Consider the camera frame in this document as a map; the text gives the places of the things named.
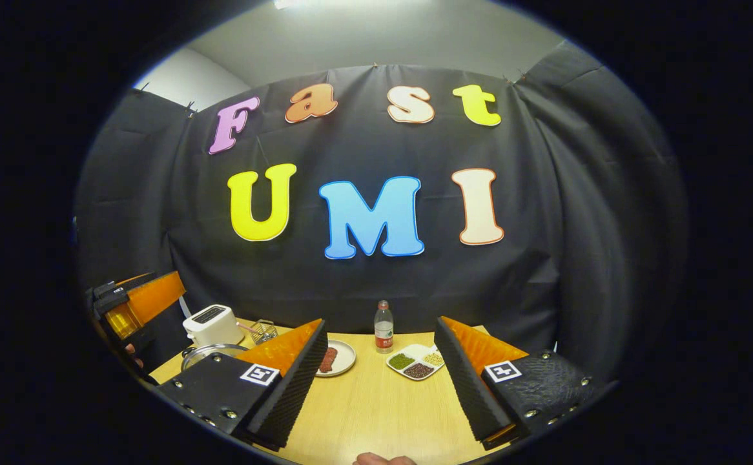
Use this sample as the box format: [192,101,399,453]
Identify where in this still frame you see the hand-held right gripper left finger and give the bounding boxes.
[155,318,329,451]

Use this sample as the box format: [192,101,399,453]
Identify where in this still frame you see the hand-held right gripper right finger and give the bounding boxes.
[433,316,610,451]

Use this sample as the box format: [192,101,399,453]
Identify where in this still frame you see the stainless steel pot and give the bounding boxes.
[181,343,250,372]

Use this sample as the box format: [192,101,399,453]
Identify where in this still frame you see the white divided dish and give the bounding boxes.
[386,344,446,381]

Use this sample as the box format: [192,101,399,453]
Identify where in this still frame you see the white oval plate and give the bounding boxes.
[315,340,357,378]

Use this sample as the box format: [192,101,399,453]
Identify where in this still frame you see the white toaster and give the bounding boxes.
[183,304,245,348]

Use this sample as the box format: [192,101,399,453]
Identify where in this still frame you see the clear plastic water bottle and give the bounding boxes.
[374,300,395,354]

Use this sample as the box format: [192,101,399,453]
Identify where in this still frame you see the wire mesh basket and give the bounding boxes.
[249,319,280,345]

